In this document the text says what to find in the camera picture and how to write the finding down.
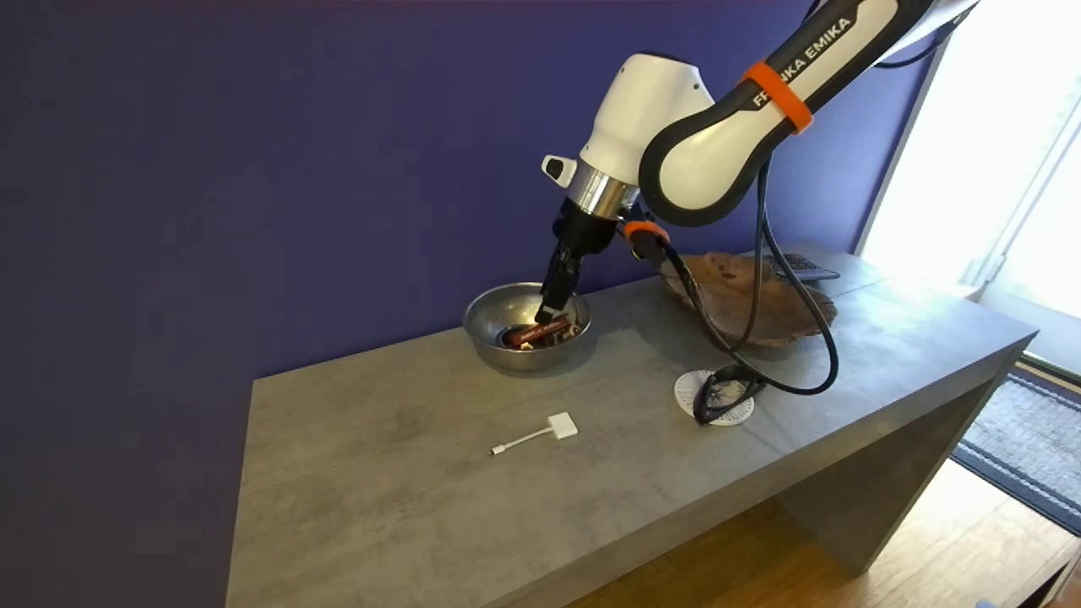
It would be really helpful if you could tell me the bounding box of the dark grey door mat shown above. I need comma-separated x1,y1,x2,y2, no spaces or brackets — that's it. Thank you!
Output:
951,364,1081,540

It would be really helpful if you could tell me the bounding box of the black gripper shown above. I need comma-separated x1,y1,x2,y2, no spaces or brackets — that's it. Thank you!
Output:
536,198,621,328

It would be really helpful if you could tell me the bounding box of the small orange cable strap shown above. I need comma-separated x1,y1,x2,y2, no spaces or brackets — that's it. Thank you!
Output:
620,215,675,250

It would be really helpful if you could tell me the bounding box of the silver metal bowl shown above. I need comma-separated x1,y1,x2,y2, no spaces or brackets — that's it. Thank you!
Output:
461,276,597,380

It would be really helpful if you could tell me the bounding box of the brown wooden plate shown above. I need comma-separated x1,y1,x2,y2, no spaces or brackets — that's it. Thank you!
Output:
659,250,840,357

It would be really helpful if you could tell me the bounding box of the wide orange arm strap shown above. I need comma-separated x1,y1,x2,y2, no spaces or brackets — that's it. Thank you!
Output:
742,60,817,134

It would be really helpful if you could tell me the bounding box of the white round disc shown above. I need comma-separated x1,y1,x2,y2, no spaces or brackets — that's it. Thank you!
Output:
671,364,760,429

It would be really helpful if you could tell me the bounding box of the grey concrete-look cabinet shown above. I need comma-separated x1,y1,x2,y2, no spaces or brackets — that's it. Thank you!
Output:
223,246,1042,608

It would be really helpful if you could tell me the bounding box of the black hanging gripper cable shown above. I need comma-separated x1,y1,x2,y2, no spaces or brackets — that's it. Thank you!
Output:
628,154,846,429

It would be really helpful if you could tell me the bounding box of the small white adapter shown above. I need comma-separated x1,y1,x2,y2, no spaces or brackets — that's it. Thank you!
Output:
489,410,583,461

